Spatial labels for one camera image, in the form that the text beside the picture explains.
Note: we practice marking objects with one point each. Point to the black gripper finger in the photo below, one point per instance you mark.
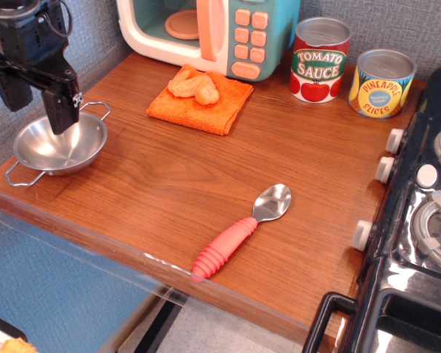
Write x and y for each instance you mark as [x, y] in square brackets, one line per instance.
[62, 110]
[14, 92]

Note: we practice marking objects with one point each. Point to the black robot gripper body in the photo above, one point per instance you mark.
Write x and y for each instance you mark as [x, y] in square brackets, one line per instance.
[33, 42]

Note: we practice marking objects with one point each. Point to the yellow toy chicken wing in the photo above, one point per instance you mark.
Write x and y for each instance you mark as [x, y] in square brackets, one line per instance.
[200, 87]

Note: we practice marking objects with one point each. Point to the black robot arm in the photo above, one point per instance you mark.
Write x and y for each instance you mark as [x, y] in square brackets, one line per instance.
[13, 7]

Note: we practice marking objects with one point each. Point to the orange folded cloth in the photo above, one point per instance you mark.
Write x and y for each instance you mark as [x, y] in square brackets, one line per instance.
[214, 118]

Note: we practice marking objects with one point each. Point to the toy microwave teal and white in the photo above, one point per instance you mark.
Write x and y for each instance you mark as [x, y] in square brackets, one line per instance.
[239, 39]

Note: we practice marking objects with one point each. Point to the yellow object at corner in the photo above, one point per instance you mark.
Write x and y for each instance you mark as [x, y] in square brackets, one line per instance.
[17, 345]

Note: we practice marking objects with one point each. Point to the tomato sauce can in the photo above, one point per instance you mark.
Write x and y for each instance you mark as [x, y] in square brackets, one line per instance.
[320, 51]

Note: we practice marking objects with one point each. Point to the pineapple slices can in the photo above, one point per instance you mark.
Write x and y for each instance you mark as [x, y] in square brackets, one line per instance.
[381, 83]

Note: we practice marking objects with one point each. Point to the white stove knob bottom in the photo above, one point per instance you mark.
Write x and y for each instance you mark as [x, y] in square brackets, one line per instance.
[361, 234]

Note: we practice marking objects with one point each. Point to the white stove knob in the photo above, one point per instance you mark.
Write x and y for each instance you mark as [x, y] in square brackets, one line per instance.
[394, 140]
[384, 169]
[361, 234]

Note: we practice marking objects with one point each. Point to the white stove knob middle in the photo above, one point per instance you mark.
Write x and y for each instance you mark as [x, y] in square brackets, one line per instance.
[384, 169]

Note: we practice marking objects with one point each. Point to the white stove knob top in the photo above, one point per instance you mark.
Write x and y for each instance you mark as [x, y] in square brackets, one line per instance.
[394, 140]

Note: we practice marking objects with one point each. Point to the black toy stove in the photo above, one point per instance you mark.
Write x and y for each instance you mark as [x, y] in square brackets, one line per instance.
[398, 304]

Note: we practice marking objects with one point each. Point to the steel bowl with handles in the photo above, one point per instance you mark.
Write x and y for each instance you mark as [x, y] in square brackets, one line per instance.
[38, 148]

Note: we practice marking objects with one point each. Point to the spoon with pink handle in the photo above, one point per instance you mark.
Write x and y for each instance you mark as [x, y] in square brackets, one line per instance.
[270, 205]

